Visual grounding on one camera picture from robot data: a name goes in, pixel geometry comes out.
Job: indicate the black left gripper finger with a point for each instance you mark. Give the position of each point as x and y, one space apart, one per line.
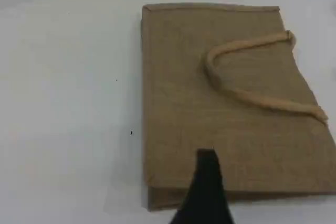
206 187

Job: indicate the brown jute tote bag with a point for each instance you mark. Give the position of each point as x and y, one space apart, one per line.
183 77

